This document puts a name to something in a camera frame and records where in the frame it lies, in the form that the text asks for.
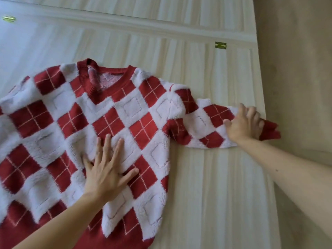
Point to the person's right hand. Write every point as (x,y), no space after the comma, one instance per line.
(242,129)

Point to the person's left hand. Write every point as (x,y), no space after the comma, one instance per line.
(103,178)

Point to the person's left thumb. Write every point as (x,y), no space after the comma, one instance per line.
(129,175)

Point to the person's left little finger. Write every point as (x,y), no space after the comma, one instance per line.
(87,163)

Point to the person's right little finger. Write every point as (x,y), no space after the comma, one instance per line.
(261,126)

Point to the person's left middle finger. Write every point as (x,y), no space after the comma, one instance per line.
(106,149)

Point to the person's right middle finger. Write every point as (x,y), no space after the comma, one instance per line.
(251,114)

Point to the person's right thumb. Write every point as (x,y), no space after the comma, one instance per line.
(228,125)

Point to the red white argyle sweater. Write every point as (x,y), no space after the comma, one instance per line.
(77,119)

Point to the person's right forearm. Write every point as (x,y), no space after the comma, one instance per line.
(290,176)

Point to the person's left forearm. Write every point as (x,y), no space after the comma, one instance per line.
(59,225)

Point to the brass hinge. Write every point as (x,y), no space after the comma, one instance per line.
(9,19)
(220,45)

